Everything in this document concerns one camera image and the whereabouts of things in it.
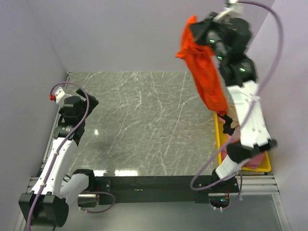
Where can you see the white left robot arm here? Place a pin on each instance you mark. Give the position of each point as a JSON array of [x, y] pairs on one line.
[[48, 202]]

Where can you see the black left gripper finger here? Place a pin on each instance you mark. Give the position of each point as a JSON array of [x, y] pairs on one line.
[[81, 93], [93, 102]]

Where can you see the beige t shirt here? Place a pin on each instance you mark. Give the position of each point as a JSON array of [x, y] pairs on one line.
[[231, 112]]

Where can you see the black base crossbar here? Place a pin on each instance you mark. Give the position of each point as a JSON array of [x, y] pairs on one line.
[[109, 190]]

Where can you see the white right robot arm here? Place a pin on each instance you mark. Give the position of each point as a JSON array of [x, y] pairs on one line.
[[253, 138]]

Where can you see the orange t shirt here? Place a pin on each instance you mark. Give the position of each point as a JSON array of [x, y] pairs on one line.
[[201, 66]]

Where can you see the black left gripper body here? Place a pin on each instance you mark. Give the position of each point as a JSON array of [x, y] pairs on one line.
[[84, 107]]

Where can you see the yellow plastic bin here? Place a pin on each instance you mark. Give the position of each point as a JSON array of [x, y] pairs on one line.
[[219, 129]]

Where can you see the black t shirt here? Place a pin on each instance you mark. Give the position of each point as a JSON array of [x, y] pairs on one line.
[[227, 129]]

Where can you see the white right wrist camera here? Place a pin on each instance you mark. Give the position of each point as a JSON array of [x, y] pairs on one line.
[[232, 9]]

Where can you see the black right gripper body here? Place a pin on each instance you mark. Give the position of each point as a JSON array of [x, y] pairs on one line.
[[210, 33]]

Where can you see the pink t shirt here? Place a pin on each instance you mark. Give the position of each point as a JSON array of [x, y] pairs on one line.
[[259, 163]]

